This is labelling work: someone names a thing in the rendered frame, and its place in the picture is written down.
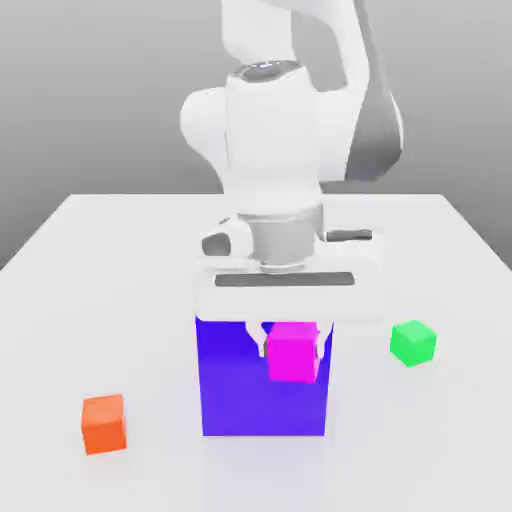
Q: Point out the small orange cube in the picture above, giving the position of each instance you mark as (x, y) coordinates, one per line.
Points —
(104, 424)

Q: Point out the small magenta cube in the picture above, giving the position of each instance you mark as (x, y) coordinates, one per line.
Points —
(292, 354)

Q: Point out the small green cube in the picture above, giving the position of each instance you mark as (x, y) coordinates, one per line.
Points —
(414, 343)

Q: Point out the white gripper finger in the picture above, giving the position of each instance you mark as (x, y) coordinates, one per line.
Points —
(322, 340)
(259, 340)

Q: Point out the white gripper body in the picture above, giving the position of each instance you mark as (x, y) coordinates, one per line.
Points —
(288, 300)

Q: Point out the large blue box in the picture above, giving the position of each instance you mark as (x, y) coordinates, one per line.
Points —
(240, 392)

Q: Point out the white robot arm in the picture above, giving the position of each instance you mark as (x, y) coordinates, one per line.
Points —
(272, 140)

